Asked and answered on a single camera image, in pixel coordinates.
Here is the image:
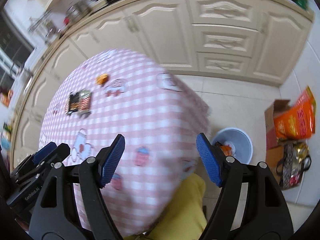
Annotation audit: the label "red white snack wrapper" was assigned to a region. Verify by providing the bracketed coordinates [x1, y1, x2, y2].
[78, 89, 92, 116]

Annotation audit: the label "orange crushed soda can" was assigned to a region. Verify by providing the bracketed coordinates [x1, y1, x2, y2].
[214, 141, 236, 156]

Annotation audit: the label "black snack wrapper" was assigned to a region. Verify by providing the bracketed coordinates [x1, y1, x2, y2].
[65, 92, 80, 115]

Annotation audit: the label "light blue trash bin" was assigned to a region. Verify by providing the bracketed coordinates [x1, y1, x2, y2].
[210, 127, 253, 164]

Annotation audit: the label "kitchen window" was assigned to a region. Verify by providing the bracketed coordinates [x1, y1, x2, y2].
[0, 10, 34, 92]

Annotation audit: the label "patterned shopping bag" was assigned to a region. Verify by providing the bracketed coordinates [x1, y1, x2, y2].
[276, 141, 312, 190]

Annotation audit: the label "brown cardboard box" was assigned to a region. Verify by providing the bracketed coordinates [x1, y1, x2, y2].
[264, 99, 290, 180]

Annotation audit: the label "pink checkered tablecloth table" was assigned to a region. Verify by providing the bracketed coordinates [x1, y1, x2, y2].
[39, 49, 209, 237]

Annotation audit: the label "yellow trousers leg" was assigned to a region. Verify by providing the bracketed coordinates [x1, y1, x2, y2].
[126, 173, 207, 240]

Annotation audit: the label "orange peel piece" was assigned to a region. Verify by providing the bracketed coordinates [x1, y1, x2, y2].
[96, 73, 110, 86]

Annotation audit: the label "orange rice bag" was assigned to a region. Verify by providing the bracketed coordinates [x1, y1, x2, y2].
[273, 86, 317, 141]

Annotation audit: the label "steel stock pot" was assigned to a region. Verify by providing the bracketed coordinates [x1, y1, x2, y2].
[66, 1, 92, 24]

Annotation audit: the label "cream lower cabinets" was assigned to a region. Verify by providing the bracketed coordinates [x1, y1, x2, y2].
[10, 0, 314, 166]

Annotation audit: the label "wall utensil rack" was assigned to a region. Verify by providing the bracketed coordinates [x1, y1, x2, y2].
[28, 10, 62, 43]

